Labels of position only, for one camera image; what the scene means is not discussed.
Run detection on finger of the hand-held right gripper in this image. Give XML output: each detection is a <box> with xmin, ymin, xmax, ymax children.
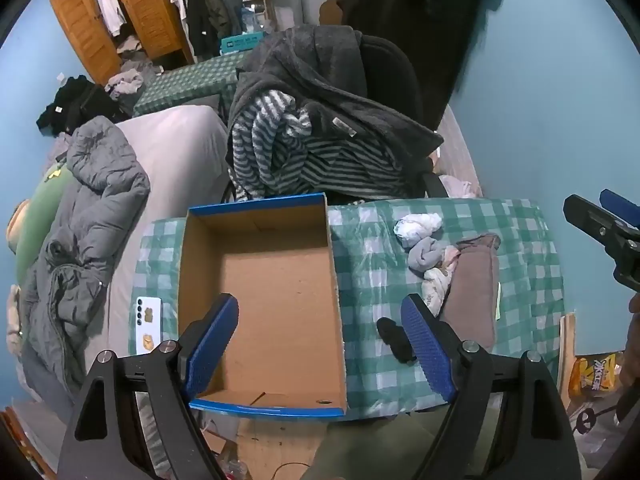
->
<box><xmin>599</xmin><ymin>188</ymin><xmax>640</xmax><ymax>232</ymax></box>
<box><xmin>563</xmin><ymin>194</ymin><xmax>640</xmax><ymax>292</ymax></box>

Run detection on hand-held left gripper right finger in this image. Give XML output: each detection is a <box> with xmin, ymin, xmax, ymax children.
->
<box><xmin>401</xmin><ymin>294</ymin><xmax>582</xmax><ymax>480</ymax></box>

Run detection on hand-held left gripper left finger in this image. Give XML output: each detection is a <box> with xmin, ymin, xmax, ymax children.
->
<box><xmin>56</xmin><ymin>293</ymin><xmax>240</xmax><ymax>480</ymax></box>

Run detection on black sock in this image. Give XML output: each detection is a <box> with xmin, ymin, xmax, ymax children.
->
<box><xmin>376</xmin><ymin>317</ymin><xmax>417</xmax><ymax>365</ymax></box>

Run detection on beige patterned cloth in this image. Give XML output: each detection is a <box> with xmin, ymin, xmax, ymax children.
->
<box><xmin>420</xmin><ymin>246</ymin><xmax>461</xmax><ymax>317</ymax></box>

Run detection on brown towel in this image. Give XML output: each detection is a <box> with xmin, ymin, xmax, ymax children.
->
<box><xmin>439</xmin><ymin>232</ymin><xmax>502</xmax><ymax>356</ymax></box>

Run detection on blue-rimmed cardboard box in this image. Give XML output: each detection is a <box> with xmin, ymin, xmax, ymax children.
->
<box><xmin>177</xmin><ymin>192</ymin><xmax>348</xmax><ymax>418</ymax></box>

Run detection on grey sock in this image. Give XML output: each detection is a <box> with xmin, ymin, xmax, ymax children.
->
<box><xmin>407</xmin><ymin>237</ymin><xmax>443</xmax><ymax>276</ymax></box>

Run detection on white smartphone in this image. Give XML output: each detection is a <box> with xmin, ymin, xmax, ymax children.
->
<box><xmin>134</xmin><ymin>296</ymin><xmax>163</xmax><ymax>356</ymax></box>

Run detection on green checked tablecloth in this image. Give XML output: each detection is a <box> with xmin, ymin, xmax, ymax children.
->
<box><xmin>135</xmin><ymin>197</ymin><xmax>566</xmax><ymax>418</ymax></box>

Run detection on white sock bundle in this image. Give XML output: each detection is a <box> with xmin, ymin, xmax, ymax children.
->
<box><xmin>393</xmin><ymin>212</ymin><xmax>444</xmax><ymax>248</ymax></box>

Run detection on person's green trousers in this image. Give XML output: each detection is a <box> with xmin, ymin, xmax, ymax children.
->
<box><xmin>307</xmin><ymin>412</ymin><xmax>451</xmax><ymax>480</ymax></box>

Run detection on crumpled white plastic bag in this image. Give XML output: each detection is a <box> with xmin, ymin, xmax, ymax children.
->
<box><xmin>440</xmin><ymin>175</ymin><xmax>481</xmax><ymax>198</ymax></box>

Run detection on wooden board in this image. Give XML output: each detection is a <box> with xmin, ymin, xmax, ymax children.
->
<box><xmin>559</xmin><ymin>312</ymin><xmax>577</xmax><ymax>401</ymax></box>

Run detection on yellow snack bag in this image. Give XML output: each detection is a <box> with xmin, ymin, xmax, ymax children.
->
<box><xmin>567</xmin><ymin>352</ymin><xmax>626</xmax><ymax>401</ymax></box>

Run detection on grey puffer jacket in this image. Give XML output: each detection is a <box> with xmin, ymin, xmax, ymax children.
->
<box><xmin>20</xmin><ymin>116</ymin><xmax>151</xmax><ymax>391</ymax></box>

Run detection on white printed plastic bag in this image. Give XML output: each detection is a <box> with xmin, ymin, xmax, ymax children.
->
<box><xmin>570</xmin><ymin>400</ymin><xmax>631</xmax><ymax>471</ymax></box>

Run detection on white bed mattress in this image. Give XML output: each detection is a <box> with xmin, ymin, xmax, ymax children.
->
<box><xmin>20</xmin><ymin>104</ymin><xmax>232</xmax><ymax>411</ymax></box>

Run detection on green pillow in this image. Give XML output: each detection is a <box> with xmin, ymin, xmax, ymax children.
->
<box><xmin>15</xmin><ymin>160</ymin><xmax>76</xmax><ymax>286</ymax></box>

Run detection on beige cushion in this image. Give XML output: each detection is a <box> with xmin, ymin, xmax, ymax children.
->
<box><xmin>6</xmin><ymin>199</ymin><xmax>32</xmax><ymax>253</ymax></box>

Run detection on black office chair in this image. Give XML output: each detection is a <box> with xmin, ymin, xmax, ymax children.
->
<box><xmin>350</xmin><ymin>35</ymin><xmax>448</xmax><ymax>201</ymax></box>

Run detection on dark green checked cloth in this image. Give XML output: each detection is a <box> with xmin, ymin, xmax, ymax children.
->
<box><xmin>132</xmin><ymin>52</ymin><xmax>251</xmax><ymax>118</ymax></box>

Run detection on black hanging coat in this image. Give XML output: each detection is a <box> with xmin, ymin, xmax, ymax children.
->
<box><xmin>335</xmin><ymin>0</ymin><xmax>503</xmax><ymax>131</ymax></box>

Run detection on grey white clothes pile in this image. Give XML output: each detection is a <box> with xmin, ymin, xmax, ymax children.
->
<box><xmin>105</xmin><ymin>70</ymin><xmax>146</xmax><ymax>98</ymax></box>

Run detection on black clothes pile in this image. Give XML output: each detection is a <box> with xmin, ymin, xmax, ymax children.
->
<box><xmin>36</xmin><ymin>76</ymin><xmax>131</xmax><ymax>136</ymax></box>

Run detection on dark grey fleece robe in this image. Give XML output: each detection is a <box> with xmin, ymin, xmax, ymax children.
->
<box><xmin>227</xmin><ymin>25</ymin><xmax>445</xmax><ymax>171</ymax></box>

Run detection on dark hanging jackets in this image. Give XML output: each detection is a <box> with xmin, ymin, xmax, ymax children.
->
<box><xmin>185</xmin><ymin>0</ymin><xmax>246</xmax><ymax>58</ymax></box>

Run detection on wooden wardrobe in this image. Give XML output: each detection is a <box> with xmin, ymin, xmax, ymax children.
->
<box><xmin>50</xmin><ymin>0</ymin><xmax>196</xmax><ymax>86</ymax></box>

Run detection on white hanging shirt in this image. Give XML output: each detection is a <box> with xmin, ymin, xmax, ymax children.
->
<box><xmin>95</xmin><ymin>0</ymin><xmax>128</xmax><ymax>36</ymax></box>

